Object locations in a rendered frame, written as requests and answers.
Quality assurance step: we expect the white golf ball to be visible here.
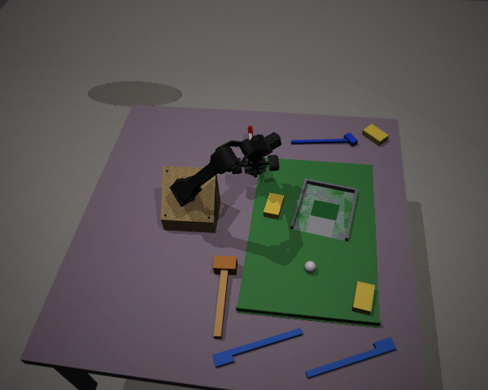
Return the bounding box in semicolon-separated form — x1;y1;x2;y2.
304;261;316;273

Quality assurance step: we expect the green flat mat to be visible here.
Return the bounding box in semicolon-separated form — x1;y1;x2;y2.
237;158;380;320

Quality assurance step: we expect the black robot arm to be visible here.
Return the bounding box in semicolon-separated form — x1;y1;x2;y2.
169;132;281;207

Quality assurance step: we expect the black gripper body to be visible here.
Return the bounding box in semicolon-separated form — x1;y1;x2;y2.
232;155;279;174

